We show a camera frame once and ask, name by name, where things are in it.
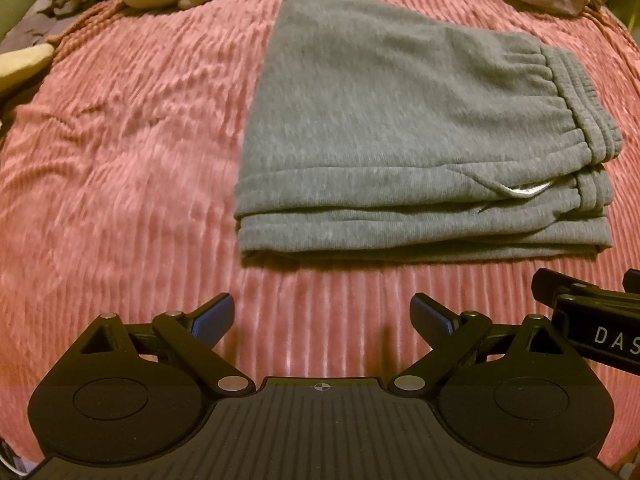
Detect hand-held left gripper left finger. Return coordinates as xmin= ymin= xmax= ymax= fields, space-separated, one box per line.
xmin=80 ymin=292 xmax=253 ymax=396

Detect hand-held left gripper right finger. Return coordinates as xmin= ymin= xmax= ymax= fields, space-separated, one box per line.
xmin=392 ymin=294 xmax=558 ymax=395

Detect grey pants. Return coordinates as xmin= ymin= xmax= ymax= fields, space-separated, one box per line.
xmin=234 ymin=0 xmax=625 ymax=267

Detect pink ribbed blanket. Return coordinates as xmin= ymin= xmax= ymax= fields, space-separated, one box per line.
xmin=0 ymin=0 xmax=640 ymax=471

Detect yellow plush toy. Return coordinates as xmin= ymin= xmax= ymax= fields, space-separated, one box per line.
xmin=0 ymin=42 xmax=55 ymax=95

